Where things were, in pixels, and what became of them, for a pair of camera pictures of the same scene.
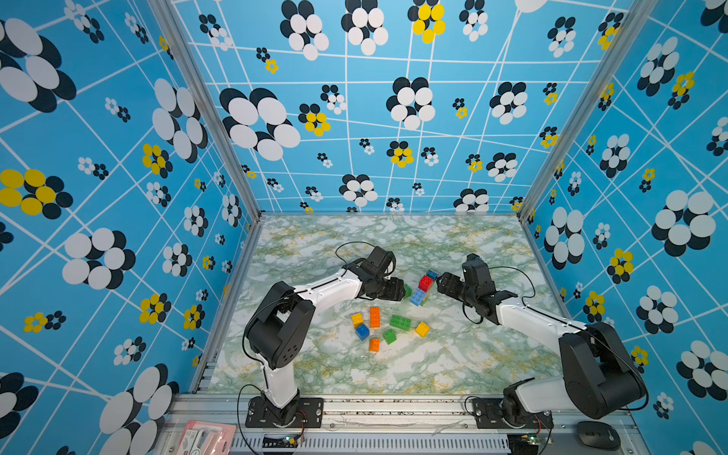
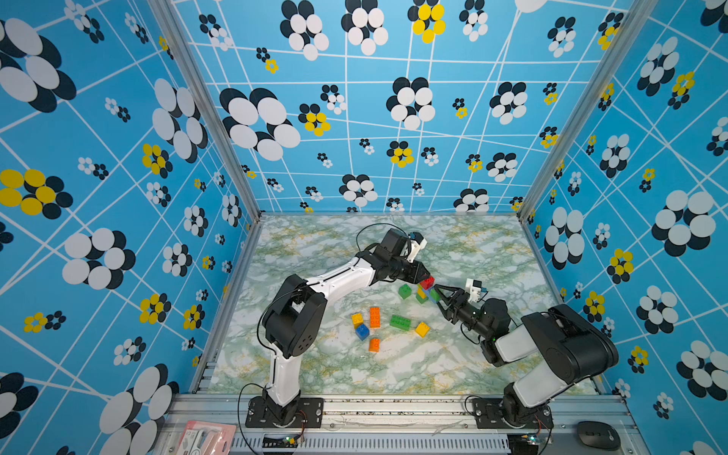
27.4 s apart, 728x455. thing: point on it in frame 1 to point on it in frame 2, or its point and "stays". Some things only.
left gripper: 397,290 to 416,272
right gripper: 450,279 to 457,303
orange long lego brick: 374,317 stays
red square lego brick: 425,282 stays
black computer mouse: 598,434 stays
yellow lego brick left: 357,319 stays
